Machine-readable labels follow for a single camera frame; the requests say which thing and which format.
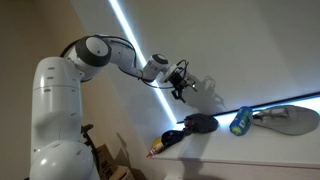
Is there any dark crumpled cloth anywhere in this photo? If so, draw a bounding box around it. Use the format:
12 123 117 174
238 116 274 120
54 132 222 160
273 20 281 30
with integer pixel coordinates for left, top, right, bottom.
183 113 220 135

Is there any black metal stand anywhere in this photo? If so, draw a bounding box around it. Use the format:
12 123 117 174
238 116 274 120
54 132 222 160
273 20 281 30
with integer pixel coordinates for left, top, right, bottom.
80 123 102 168

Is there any grey baseball cap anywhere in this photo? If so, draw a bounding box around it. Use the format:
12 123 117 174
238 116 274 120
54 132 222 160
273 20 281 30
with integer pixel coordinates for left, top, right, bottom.
251 104 320 137

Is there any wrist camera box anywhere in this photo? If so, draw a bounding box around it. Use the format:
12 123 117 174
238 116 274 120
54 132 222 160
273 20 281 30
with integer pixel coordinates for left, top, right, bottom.
184 77 198 93

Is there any white glue bottle red label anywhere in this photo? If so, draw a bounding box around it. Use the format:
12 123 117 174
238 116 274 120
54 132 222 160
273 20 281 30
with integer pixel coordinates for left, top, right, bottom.
145 141 168 159

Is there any blue green tennis ball pack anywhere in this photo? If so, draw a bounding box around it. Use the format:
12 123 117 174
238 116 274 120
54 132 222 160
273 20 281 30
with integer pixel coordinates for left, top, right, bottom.
229 106 254 137

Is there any brown cardboard box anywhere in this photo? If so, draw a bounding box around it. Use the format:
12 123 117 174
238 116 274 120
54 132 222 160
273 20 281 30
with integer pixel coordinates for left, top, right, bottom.
106 165 136 180
95 143 118 175

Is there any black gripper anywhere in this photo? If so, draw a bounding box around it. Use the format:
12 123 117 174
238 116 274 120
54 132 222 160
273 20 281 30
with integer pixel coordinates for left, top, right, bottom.
167 70 188 104

